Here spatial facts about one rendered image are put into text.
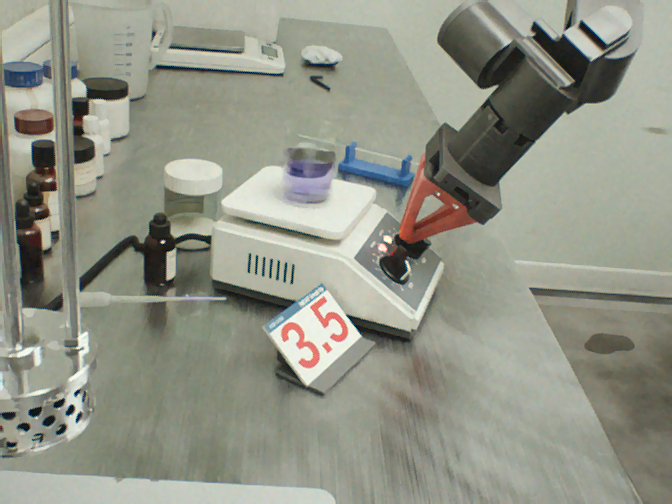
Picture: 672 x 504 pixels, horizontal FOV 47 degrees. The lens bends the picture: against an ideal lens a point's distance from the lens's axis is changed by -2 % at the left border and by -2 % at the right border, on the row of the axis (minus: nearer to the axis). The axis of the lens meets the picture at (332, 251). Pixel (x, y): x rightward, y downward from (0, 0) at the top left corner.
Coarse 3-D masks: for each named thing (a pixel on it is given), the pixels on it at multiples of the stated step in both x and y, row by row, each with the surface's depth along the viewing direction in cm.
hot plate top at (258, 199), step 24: (264, 168) 79; (240, 192) 73; (264, 192) 73; (336, 192) 75; (360, 192) 76; (240, 216) 70; (264, 216) 69; (288, 216) 69; (312, 216) 69; (336, 216) 70; (360, 216) 72
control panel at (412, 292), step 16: (384, 224) 76; (368, 240) 72; (384, 240) 73; (368, 256) 70; (432, 256) 77; (416, 272) 73; (432, 272) 75; (400, 288) 69; (416, 288) 71; (416, 304) 69
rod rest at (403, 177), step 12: (348, 156) 105; (408, 156) 103; (348, 168) 105; (360, 168) 104; (372, 168) 105; (384, 168) 105; (408, 168) 104; (384, 180) 104; (396, 180) 103; (408, 180) 103
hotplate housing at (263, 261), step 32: (224, 224) 70; (256, 224) 71; (224, 256) 71; (256, 256) 70; (288, 256) 69; (320, 256) 68; (352, 256) 68; (224, 288) 73; (256, 288) 71; (288, 288) 70; (352, 288) 68; (384, 288) 68; (352, 320) 70; (384, 320) 68; (416, 320) 68
